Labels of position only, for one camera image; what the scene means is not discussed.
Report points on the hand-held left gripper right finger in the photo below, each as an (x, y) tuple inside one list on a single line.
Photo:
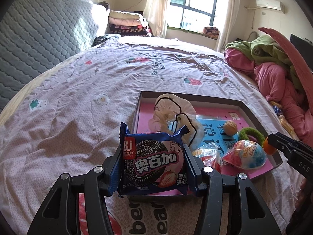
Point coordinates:
[(189, 166)]

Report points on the orange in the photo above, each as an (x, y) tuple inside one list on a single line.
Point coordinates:
[(267, 149)]

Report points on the strawberry printed bed sheet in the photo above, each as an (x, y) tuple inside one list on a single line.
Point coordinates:
[(73, 102)]

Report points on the cream dotted hair scrunchie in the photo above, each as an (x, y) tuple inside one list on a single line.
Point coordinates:
[(166, 112)]

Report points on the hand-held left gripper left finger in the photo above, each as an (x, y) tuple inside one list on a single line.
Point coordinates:
[(115, 169)]

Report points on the patterned cushion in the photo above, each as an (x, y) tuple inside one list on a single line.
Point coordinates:
[(211, 31)]

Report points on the pink blanket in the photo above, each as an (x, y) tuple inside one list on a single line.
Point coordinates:
[(271, 78)]

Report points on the small blue snack packet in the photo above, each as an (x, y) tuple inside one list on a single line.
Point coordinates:
[(279, 110)]

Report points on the dark checkered folded blanket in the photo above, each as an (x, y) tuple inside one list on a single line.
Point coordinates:
[(129, 30)]

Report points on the green blanket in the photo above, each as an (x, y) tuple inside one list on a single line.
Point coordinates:
[(266, 46)]

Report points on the pink and blue picture book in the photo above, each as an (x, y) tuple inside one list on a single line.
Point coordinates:
[(144, 120)]

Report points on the cream folded blanket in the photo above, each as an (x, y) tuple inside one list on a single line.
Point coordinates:
[(127, 17)]

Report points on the shallow grey cardboard box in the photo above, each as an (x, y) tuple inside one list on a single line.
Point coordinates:
[(210, 98)]

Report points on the person's right hand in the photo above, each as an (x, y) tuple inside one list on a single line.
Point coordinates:
[(305, 193)]

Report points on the cream window curtain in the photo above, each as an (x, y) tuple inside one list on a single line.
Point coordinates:
[(228, 17), (156, 9)]

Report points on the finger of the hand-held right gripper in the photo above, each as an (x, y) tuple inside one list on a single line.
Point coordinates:
[(281, 143)]

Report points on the white air conditioner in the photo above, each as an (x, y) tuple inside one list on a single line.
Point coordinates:
[(270, 5)]

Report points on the dark cloth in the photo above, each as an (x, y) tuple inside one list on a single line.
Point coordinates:
[(106, 40)]

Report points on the black television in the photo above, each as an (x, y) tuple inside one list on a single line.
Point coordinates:
[(302, 41)]

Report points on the walnut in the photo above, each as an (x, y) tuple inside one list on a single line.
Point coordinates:
[(231, 128)]

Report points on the blue cookie packet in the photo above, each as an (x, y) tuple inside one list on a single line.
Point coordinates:
[(151, 161)]

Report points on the grey quilted headboard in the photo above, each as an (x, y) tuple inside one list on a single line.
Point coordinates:
[(36, 41)]

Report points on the white pillow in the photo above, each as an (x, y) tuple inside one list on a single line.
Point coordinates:
[(101, 17)]

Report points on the yellow snack packet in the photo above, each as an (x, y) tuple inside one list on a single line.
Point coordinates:
[(276, 104), (286, 123)]

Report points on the pink padded cover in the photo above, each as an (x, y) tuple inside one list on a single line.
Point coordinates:
[(286, 46)]

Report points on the red toy egg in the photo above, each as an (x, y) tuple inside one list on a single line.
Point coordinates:
[(207, 158), (244, 155)]

